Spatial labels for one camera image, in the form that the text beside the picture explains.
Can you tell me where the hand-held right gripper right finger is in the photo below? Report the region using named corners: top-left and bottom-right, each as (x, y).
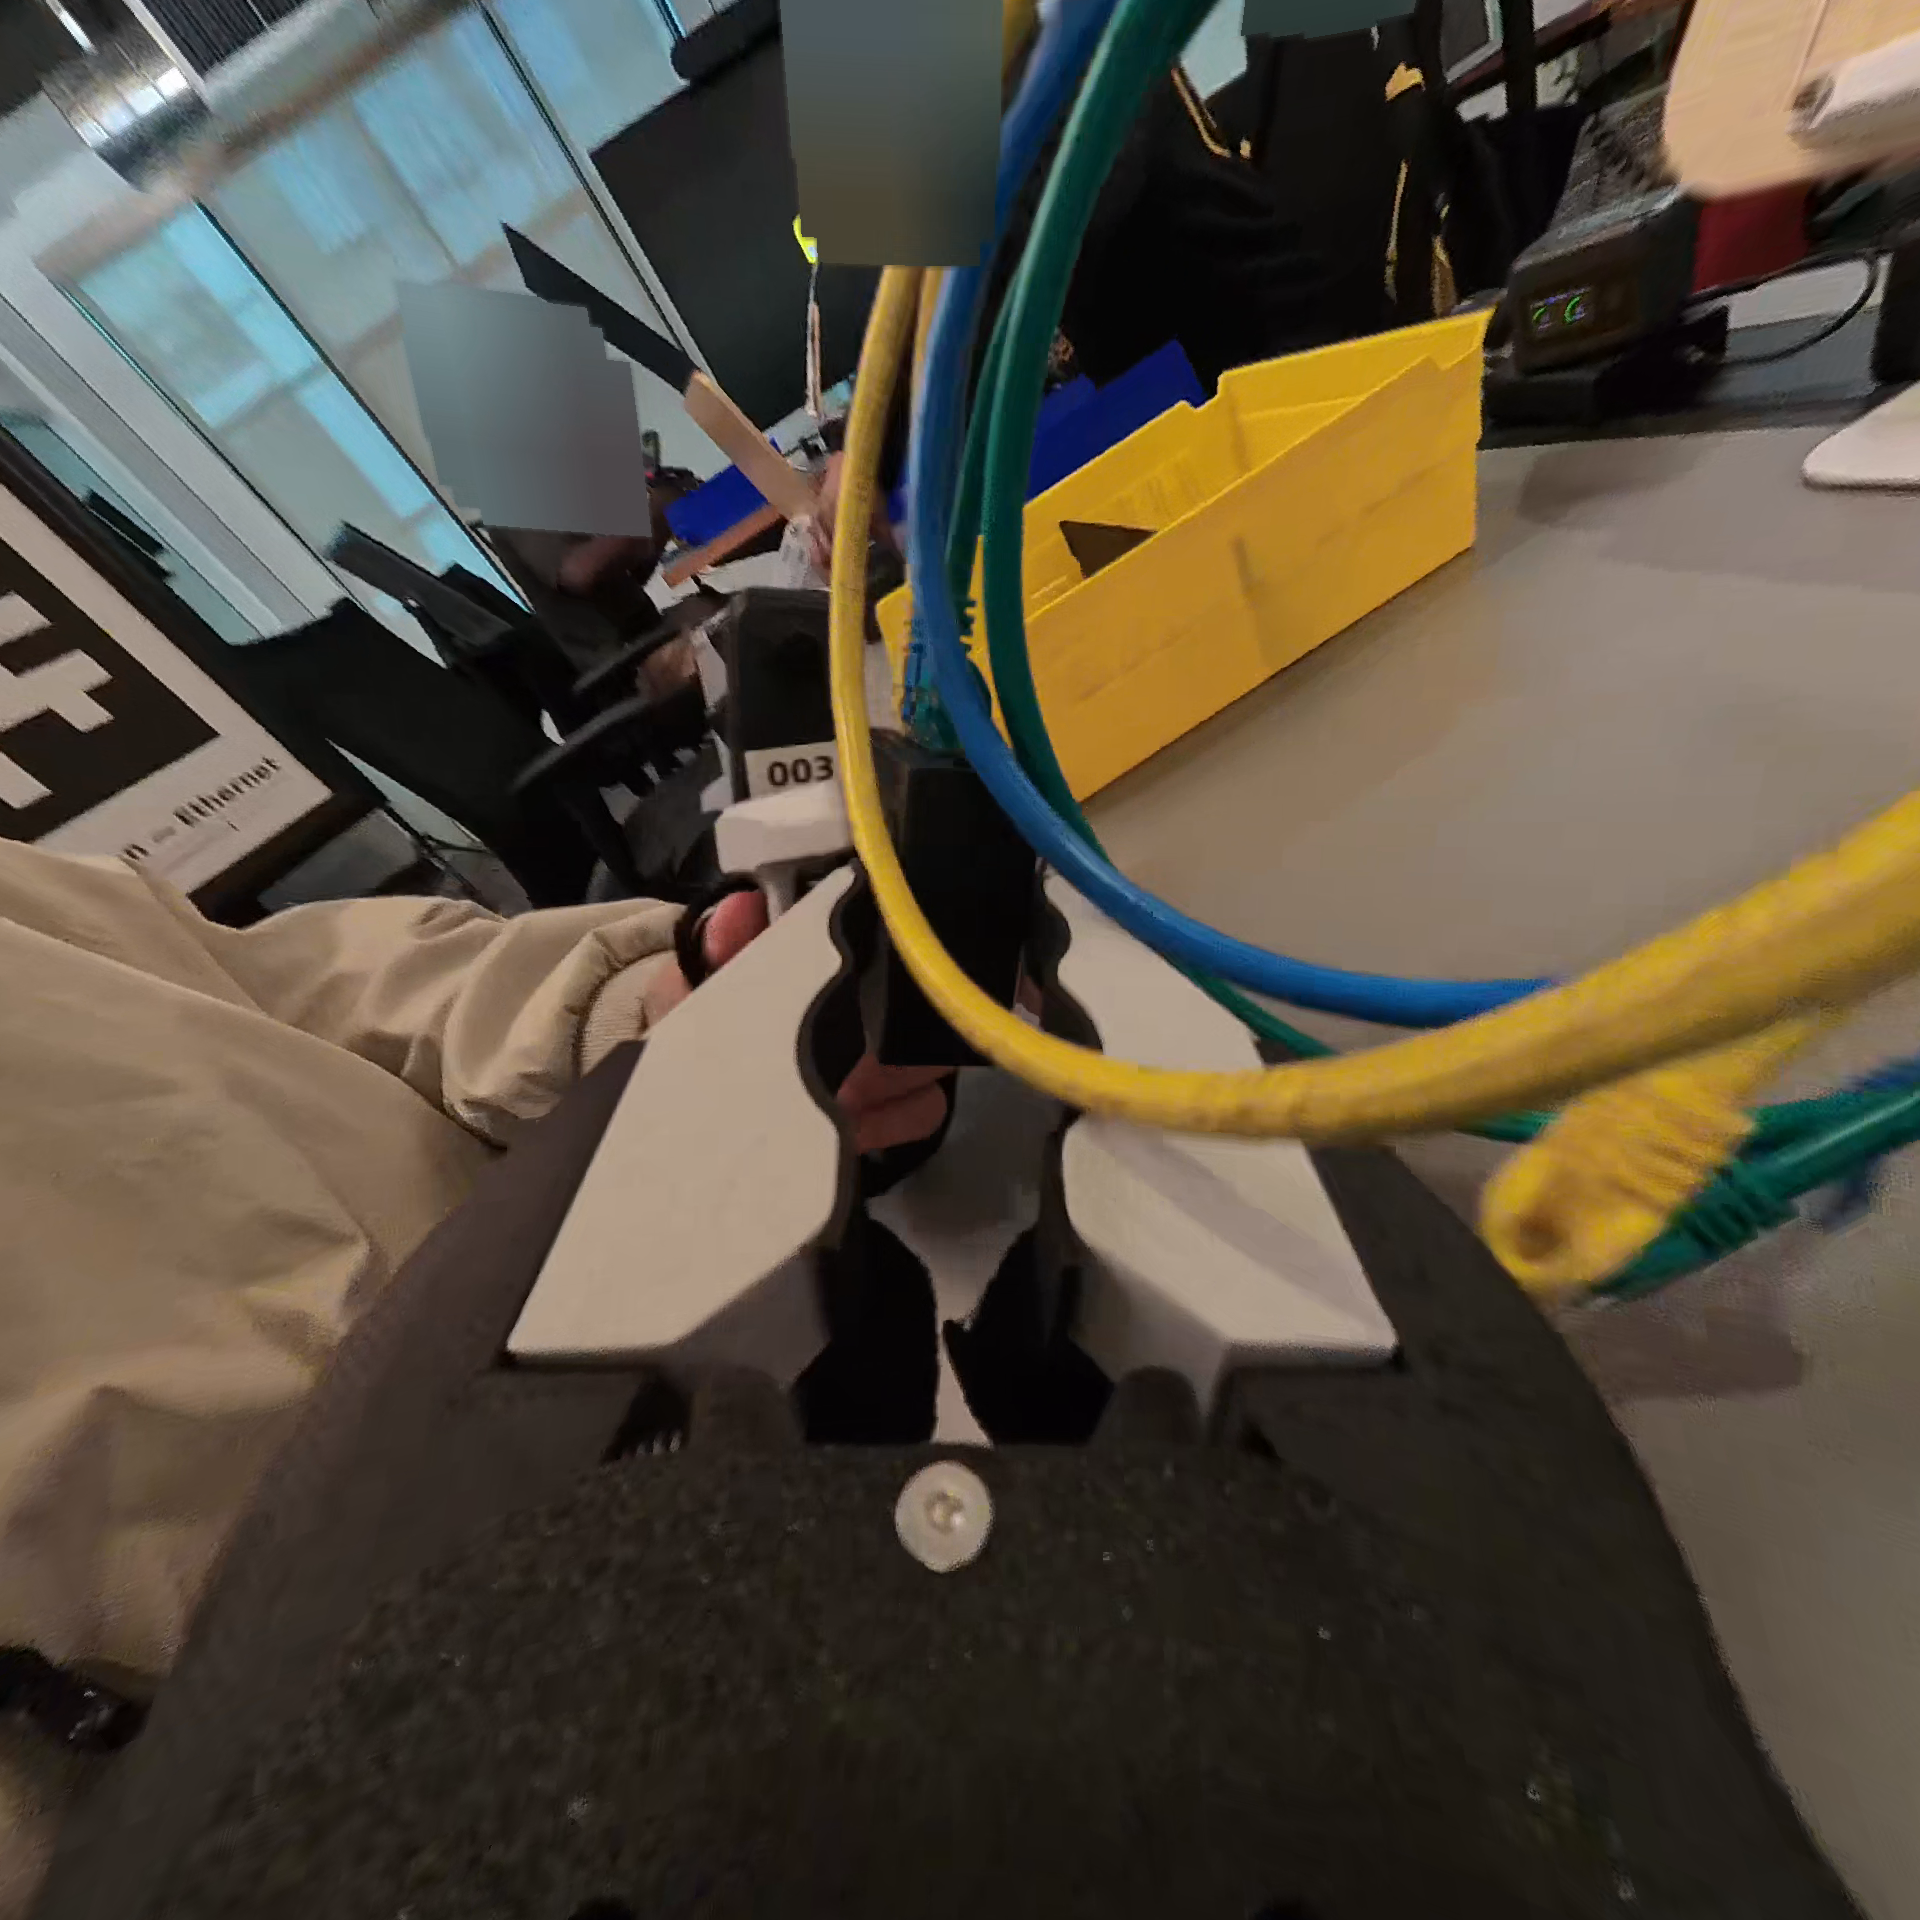
top-left (1033, 881), bottom-right (1401, 1390)

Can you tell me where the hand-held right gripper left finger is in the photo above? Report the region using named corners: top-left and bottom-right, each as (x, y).
top-left (503, 866), bottom-right (873, 1376)

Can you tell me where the bundle of ethernet cables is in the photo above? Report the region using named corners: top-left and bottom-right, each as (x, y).
top-left (830, 0), bottom-right (1920, 1299)

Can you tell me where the black ethernet port block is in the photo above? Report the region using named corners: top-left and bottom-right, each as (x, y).
top-left (867, 734), bottom-right (1040, 1070)

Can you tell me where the blue ethernet cable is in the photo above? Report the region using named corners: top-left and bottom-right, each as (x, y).
top-left (903, 0), bottom-right (1920, 1234)

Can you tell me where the green ethernet cable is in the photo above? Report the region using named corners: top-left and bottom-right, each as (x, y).
top-left (947, 0), bottom-right (1920, 1299)

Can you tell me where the person's left forearm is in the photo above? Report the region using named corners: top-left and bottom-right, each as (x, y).
top-left (0, 837), bottom-right (713, 1699)

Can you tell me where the person's left hand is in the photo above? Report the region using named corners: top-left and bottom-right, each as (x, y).
top-left (646, 884), bottom-right (967, 1160)

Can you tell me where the black office chair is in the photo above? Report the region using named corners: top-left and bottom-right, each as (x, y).
top-left (327, 523), bottom-right (724, 909)

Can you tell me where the yellow plastic bin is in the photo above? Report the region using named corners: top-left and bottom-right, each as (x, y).
top-left (879, 304), bottom-right (1499, 806)

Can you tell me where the black and white sign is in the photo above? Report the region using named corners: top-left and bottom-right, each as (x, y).
top-left (0, 476), bottom-right (343, 920)

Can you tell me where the black power station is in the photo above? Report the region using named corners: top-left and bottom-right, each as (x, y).
top-left (1484, 191), bottom-right (1731, 431)

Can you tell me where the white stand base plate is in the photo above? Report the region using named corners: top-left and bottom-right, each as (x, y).
top-left (1800, 379), bottom-right (1920, 490)

